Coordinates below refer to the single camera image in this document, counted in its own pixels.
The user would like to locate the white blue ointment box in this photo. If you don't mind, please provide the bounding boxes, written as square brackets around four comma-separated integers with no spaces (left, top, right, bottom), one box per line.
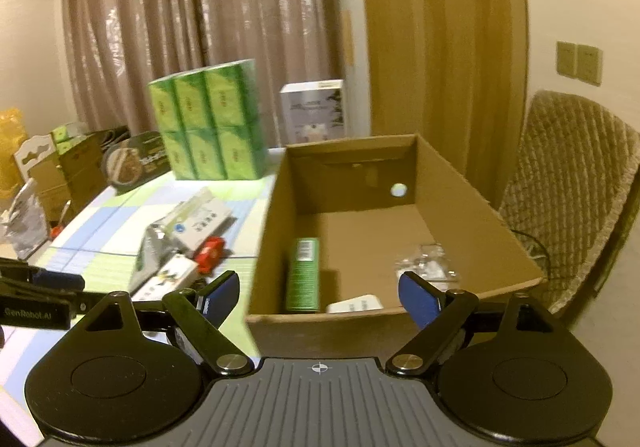
[132,253,198,302]

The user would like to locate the white item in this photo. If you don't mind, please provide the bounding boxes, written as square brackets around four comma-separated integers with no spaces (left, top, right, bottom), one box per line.
[395,242,460,290]

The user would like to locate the red candy wrapper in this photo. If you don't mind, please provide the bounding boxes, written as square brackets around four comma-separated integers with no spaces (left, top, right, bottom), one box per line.
[193,236,226,276]

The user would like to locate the white power adapter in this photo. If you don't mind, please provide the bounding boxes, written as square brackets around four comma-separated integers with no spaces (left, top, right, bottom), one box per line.
[326,294,383,314]

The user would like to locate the silver green foil pouch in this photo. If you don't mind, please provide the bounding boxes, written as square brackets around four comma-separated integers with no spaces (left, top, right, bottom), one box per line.
[128,221,175,293]

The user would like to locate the white green tablets box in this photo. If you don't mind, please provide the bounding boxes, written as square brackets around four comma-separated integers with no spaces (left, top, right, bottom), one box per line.
[160,187,231,257]

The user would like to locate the green white medicine box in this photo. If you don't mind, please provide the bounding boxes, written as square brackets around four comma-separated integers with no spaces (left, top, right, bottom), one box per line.
[284,237,320,313]

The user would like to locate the silver foil bag at edge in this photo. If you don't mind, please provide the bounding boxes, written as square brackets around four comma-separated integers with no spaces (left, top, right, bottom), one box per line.
[1,178,50,261]

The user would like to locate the brown cardboard boxes stack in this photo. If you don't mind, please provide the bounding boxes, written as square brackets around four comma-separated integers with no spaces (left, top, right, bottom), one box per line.
[26,126,130,224]

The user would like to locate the white cardboard hanger card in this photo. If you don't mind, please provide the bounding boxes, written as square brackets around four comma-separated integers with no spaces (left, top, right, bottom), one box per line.
[13,134,56,182]

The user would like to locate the small green boxes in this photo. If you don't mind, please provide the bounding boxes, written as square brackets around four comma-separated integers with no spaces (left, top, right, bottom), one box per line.
[50,121,89,155]

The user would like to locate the yellow plastic bag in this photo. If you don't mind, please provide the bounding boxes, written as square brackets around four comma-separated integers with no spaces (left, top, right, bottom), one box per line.
[0,108,28,200]

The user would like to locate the large cardboard box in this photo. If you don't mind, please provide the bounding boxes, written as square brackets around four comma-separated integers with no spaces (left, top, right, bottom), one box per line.
[245,135,544,359]

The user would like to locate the dark oval food tray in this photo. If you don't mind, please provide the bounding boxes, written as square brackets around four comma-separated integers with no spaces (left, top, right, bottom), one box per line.
[102,131,170,195]

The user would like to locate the green tissue multipack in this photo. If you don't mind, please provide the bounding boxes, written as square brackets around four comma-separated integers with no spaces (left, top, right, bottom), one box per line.
[148,59,267,181]

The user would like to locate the white humidifier box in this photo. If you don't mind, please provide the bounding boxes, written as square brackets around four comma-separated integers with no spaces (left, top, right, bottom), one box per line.
[280,80,346,144]

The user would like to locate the brown curtain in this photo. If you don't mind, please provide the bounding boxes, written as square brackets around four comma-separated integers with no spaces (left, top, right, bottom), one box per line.
[63,0,342,146]

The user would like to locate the wooden door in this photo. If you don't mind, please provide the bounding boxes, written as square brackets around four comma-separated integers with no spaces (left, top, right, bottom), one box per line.
[364,0,528,206]

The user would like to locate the red handled tool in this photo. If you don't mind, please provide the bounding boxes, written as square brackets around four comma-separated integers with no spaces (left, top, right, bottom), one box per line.
[50,200,72,240]

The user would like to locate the wall switch plates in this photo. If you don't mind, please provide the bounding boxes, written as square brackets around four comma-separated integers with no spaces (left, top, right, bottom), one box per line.
[555,41,603,86]

